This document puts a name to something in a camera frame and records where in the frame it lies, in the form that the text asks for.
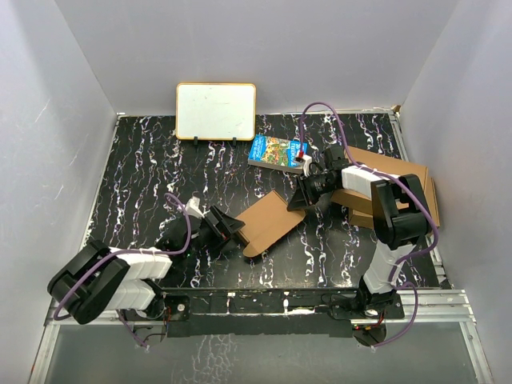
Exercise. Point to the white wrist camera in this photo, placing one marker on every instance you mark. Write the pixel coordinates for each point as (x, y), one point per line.
(304, 161)
(194, 206)

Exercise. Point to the blue illustrated book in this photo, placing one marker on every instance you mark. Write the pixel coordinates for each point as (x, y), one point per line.
(276, 153)

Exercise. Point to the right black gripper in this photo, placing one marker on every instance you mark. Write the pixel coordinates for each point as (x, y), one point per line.
(300, 198)

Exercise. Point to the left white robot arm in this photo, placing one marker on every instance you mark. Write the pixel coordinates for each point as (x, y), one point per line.
(101, 278)

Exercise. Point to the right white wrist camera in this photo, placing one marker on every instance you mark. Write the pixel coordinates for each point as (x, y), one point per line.
(304, 161)

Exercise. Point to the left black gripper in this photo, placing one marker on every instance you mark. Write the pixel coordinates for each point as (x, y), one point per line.
(226, 226)

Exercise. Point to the white board with wooden frame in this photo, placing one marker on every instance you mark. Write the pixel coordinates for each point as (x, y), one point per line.
(215, 111)

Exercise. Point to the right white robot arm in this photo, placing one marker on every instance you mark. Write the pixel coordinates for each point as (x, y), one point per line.
(399, 212)

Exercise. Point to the aluminium frame rail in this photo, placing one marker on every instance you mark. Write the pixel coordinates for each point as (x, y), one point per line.
(436, 342)

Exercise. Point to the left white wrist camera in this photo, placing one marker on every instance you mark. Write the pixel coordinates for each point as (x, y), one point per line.
(194, 206)

